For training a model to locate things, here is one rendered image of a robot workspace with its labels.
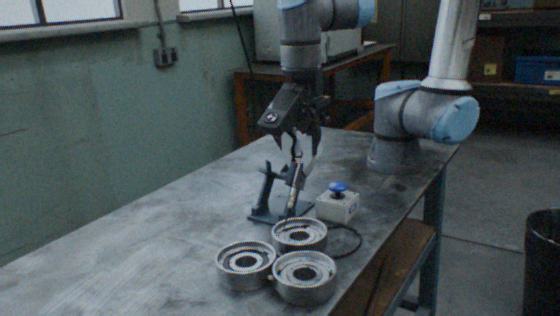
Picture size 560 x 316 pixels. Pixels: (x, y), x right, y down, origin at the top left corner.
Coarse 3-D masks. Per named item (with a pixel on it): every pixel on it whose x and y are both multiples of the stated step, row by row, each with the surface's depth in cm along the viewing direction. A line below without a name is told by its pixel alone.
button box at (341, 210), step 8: (328, 192) 102; (344, 192) 102; (352, 192) 101; (320, 200) 99; (328, 200) 98; (336, 200) 98; (344, 200) 98; (352, 200) 98; (320, 208) 99; (328, 208) 98; (336, 208) 97; (344, 208) 96; (352, 208) 99; (320, 216) 100; (328, 216) 99; (336, 216) 98; (344, 216) 97; (352, 216) 100; (344, 224) 97
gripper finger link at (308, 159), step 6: (306, 138) 88; (300, 144) 89; (306, 144) 88; (306, 150) 89; (318, 150) 92; (306, 156) 89; (312, 156) 88; (318, 156) 92; (306, 162) 89; (312, 162) 89; (306, 168) 90; (312, 168) 90; (306, 174) 91
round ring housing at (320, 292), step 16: (288, 256) 80; (304, 256) 81; (320, 256) 80; (272, 272) 76; (288, 272) 77; (304, 272) 79; (320, 272) 76; (336, 272) 75; (288, 288) 72; (304, 288) 71; (320, 288) 72; (304, 304) 73
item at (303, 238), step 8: (280, 224) 91; (288, 224) 92; (312, 224) 92; (320, 224) 90; (272, 232) 87; (280, 232) 90; (288, 232) 89; (296, 232) 90; (304, 232) 90; (312, 232) 89; (320, 232) 89; (272, 240) 87; (280, 240) 84; (288, 240) 87; (296, 240) 91; (304, 240) 86; (312, 240) 87; (320, 240) 84; (280, 248) 85; (288, 248) 84; (296, 248) 83; (304, 248) 83; (312, 248) 84; (320, 248) 85; (280, 256) 87
